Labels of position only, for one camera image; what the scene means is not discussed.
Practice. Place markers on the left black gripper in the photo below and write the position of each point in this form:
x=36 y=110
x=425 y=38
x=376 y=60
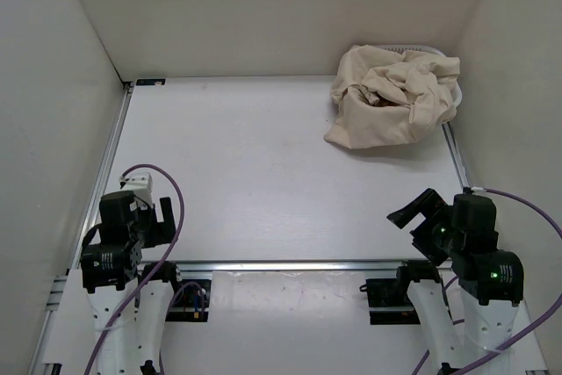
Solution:
x=162 y=232

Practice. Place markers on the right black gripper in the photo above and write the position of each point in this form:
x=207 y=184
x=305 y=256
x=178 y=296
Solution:
x=431 y=205

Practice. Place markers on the beige trousers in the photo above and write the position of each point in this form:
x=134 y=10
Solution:
x=363 y=121

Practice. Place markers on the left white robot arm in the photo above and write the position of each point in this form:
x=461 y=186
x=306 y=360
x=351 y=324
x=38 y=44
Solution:
x=129 y=303

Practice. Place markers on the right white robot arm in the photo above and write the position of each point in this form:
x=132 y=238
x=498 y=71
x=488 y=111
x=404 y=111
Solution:
x=490 y=280

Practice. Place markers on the white plastic basket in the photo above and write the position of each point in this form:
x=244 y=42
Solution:
x=424 y=81

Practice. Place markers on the dark corner label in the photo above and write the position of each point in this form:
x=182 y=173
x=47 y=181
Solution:
x=150 y=82

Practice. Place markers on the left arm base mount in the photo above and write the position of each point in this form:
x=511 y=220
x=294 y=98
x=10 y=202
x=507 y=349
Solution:
x=191 y=293

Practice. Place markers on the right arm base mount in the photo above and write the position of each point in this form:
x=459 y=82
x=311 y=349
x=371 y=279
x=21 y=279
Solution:
x=387 y=297

